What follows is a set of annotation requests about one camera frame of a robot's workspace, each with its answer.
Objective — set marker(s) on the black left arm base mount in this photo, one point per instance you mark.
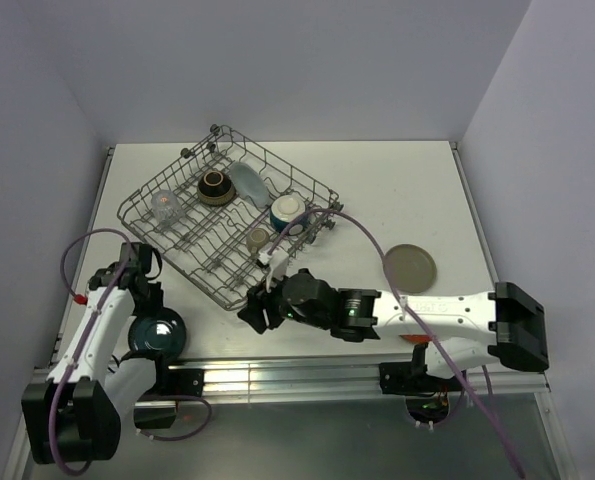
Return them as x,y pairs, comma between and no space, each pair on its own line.
157,410

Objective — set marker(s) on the clear drinking glass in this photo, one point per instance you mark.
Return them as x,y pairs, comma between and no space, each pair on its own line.
166,207

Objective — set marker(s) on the grey round plate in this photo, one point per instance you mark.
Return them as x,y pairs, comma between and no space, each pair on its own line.
411,268

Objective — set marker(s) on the light blue scalloped plate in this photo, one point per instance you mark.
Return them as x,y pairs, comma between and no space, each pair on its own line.
249,184

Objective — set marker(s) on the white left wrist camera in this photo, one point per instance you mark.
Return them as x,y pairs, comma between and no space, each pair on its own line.
85,298

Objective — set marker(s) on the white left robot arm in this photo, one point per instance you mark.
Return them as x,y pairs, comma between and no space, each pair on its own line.
121,350

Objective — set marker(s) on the orange round plate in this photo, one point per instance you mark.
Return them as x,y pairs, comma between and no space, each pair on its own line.
416,339

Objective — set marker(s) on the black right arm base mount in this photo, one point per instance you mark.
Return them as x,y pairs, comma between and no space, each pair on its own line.
429,401

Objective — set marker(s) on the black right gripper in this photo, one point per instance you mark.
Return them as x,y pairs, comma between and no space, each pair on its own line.
261,299

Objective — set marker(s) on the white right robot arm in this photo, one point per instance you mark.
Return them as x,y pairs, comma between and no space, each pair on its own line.
505,325

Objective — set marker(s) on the dark teal plate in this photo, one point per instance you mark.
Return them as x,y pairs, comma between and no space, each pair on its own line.
164,332

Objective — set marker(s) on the aluminium table edge rail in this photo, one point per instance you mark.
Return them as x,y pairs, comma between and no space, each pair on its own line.
307,379

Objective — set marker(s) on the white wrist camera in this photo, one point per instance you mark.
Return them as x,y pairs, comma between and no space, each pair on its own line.
85,298
276,263

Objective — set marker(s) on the brown bowl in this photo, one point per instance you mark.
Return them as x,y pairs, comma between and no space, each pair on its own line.
215,188

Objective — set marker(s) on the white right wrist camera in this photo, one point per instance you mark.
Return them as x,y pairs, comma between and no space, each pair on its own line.
276,263

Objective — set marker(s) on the grey ceramic mug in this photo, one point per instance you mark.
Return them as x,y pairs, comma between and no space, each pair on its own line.
257,239

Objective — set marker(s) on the teal bowl cream inside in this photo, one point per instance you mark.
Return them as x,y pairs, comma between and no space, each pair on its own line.
285,209

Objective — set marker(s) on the grey wire dish rack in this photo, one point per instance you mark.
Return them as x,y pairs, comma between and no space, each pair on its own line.
206,245

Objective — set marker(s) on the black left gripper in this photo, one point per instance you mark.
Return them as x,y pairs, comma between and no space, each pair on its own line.
155,301

